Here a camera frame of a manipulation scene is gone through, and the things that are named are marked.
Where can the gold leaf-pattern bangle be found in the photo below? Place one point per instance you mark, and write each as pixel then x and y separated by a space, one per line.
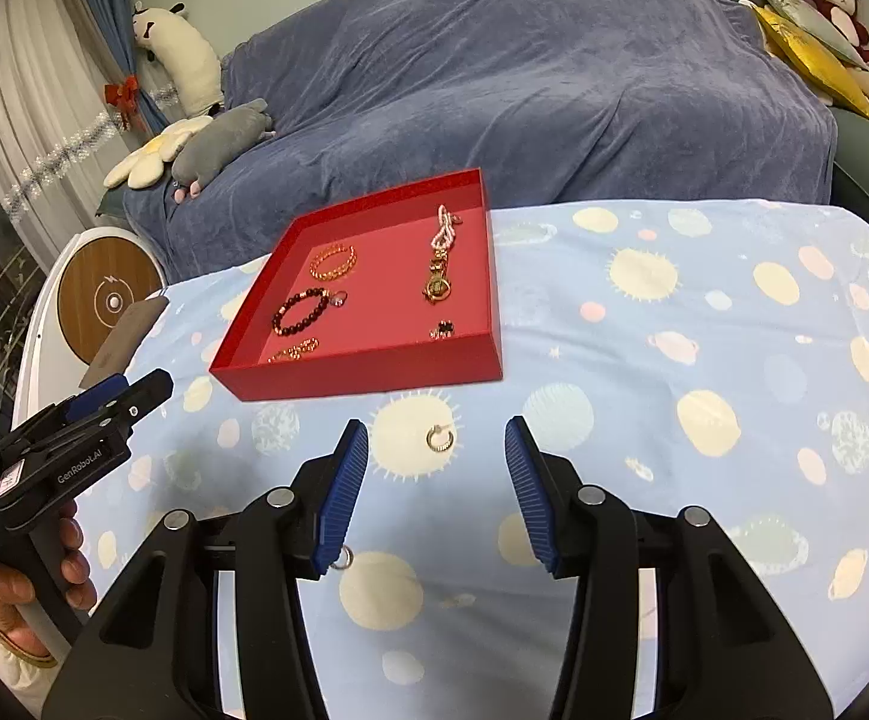
pixel 318 270

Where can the small gold ear cuff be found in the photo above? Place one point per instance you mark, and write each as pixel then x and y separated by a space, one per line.
pixel 335 564

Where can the grey cushion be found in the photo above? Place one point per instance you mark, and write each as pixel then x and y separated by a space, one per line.
pixel 794 7

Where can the blue curtain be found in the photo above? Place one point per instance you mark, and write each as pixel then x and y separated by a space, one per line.
pixel 104 0

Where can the gold hoop earring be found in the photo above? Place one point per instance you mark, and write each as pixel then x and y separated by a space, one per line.
pixel 430 441

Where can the red cardboard box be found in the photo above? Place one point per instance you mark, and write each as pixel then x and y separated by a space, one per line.
pixel 374 379

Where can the red bow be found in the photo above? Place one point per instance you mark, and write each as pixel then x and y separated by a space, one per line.
pixel 121 94

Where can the blue planet-print tablecloth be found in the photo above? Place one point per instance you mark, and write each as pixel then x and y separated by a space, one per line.
pixel 629 390

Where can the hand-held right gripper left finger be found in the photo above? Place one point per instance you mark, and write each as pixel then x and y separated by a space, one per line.
pixel 340 495

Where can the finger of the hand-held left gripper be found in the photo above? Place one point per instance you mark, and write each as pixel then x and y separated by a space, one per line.
pixel 97 394
pixel 145 397

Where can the yellow cushion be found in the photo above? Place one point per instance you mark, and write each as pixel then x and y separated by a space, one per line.
pixel 801 52

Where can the blue-grey sofa cover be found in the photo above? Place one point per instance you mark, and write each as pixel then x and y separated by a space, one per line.
pixel 517 90

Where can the white sheer curtain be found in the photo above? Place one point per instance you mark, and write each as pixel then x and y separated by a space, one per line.
pixel 14 127

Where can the white round wood-top device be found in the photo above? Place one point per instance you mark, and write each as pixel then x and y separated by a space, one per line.
pixel 97 307

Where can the white plush toy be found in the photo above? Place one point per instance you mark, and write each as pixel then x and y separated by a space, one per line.
pixel 187 60

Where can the person's left hand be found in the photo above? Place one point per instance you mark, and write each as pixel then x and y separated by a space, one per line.
pixel 7 600

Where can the grey plush toy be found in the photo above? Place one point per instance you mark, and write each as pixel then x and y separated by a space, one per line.
pixel 217 142

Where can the gold wristwatch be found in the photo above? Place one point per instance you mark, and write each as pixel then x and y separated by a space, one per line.
pixel 438 286

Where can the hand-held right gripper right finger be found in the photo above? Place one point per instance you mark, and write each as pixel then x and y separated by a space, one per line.
pixel 532 495

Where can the cream flower cushion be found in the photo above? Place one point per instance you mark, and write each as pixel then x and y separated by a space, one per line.
pixel 142 161

